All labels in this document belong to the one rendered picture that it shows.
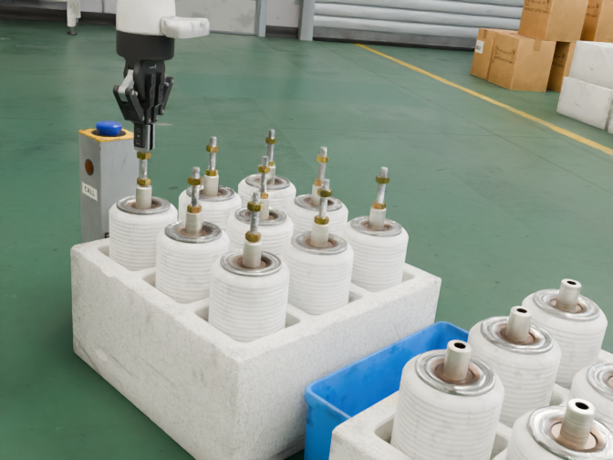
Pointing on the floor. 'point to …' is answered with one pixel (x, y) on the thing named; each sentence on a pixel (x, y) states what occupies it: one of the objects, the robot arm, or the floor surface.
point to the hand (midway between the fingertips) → (144, 136)
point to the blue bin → (365, 384)
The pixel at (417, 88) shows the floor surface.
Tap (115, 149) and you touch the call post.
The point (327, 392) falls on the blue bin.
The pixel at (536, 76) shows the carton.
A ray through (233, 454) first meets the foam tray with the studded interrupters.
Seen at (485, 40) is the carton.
